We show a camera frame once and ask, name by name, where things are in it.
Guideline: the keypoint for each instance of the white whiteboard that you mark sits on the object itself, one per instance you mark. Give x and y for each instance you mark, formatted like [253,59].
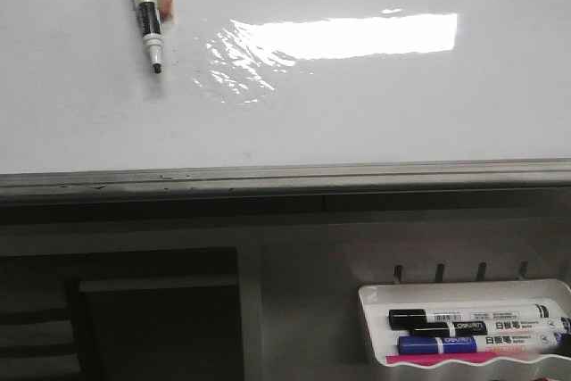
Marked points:
[283,82]

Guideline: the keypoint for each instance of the grey aluminium whiteboard ledge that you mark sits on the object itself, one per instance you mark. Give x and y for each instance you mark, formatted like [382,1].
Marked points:
[113,186]

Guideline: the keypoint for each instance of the white plastic marker tray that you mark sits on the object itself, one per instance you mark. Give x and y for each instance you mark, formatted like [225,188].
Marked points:
[377,300]

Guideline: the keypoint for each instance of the upper black capped marker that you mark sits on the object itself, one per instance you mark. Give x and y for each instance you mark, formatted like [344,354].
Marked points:
[402,318]

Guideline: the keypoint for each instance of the black capped marker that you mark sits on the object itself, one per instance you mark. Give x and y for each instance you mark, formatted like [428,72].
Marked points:
[492,327]
[402,318]

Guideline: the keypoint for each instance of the dark cabinet panel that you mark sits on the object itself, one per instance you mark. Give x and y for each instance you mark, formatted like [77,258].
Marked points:
[159,328]

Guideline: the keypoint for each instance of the blue capped marker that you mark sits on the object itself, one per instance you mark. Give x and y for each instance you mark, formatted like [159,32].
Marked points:
[542,342]

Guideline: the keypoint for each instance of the middle black capped marker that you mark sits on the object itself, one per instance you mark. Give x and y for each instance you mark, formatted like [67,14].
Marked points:
[492,327]

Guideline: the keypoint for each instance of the dark object at tray end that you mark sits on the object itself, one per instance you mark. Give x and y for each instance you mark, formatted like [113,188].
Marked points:
[564,347]

